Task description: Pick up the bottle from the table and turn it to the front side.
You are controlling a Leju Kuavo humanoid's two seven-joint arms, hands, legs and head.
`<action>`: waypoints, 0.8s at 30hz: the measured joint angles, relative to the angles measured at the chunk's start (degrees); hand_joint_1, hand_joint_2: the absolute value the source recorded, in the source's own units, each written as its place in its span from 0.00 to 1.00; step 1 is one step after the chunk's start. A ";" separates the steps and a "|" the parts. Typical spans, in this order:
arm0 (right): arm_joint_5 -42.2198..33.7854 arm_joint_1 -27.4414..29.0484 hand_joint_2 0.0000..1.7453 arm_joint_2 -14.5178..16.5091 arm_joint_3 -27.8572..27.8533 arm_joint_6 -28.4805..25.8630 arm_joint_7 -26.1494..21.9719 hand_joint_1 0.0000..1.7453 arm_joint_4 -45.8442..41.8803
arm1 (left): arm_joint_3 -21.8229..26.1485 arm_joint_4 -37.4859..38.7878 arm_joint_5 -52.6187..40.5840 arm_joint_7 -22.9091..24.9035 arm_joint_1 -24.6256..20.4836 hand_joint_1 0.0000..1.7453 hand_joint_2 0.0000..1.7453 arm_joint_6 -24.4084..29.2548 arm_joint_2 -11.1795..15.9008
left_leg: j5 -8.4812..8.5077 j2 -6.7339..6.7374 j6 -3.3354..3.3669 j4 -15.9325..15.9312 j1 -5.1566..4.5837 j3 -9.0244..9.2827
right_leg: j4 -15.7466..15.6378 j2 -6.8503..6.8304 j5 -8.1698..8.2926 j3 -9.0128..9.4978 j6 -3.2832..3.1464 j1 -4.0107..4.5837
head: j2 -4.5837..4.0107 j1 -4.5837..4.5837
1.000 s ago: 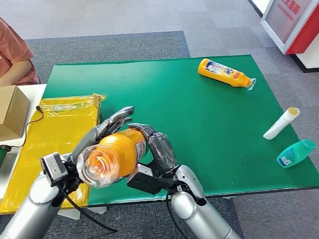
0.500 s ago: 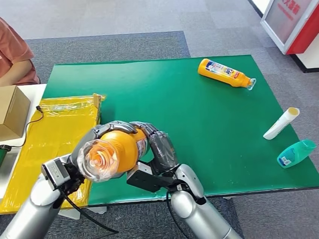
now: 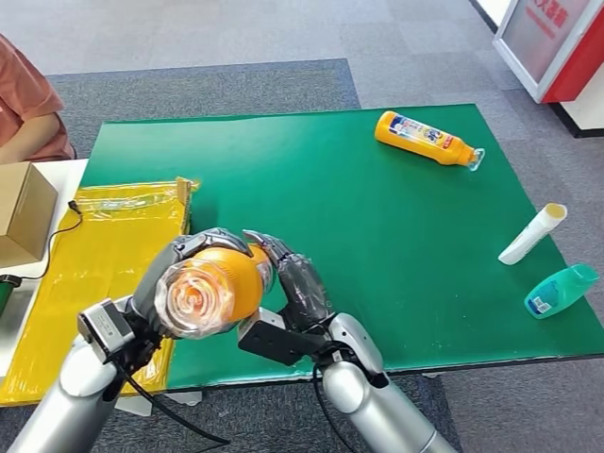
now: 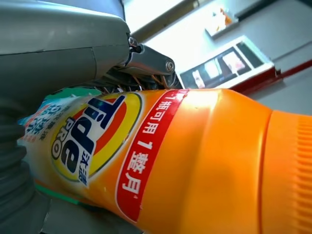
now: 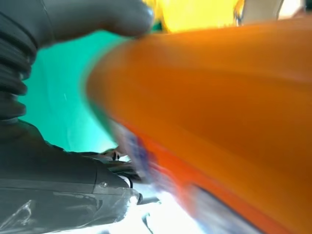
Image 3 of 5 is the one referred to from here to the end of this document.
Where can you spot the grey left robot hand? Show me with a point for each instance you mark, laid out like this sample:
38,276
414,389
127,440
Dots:
155,269

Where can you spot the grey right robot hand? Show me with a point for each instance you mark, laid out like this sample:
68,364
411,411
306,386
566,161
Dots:
302,287

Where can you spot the orange bottle with clear cap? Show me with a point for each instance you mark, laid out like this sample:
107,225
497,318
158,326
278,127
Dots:
212,291
420,139

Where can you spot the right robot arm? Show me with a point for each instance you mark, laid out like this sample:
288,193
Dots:
363,400

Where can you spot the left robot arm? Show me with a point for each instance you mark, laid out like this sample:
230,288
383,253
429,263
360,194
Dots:
66,400

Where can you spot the teal plastic bottle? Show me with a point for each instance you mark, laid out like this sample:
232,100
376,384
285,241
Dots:
556,292

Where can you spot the yellow plastic bag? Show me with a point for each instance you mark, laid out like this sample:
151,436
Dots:
90,250

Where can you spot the green table mat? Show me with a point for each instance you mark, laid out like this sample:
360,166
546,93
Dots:
354,206

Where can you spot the brown cardboard box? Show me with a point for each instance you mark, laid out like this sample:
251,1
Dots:
23,209

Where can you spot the dark green object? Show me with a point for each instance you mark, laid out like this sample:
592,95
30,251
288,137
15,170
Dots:
7,292

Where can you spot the person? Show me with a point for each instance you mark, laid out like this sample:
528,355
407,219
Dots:
28,106

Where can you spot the white tube with yellow cap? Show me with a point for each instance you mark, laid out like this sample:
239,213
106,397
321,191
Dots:
531,236

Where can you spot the red white fire cabinet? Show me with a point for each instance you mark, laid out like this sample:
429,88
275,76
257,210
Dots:
533,37

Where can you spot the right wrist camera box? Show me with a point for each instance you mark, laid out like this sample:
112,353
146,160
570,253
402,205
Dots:
269,337

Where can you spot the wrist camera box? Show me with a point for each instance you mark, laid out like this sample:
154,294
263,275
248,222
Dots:
269,337
106,328

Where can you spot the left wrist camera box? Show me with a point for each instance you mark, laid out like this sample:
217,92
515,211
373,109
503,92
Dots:
106,328

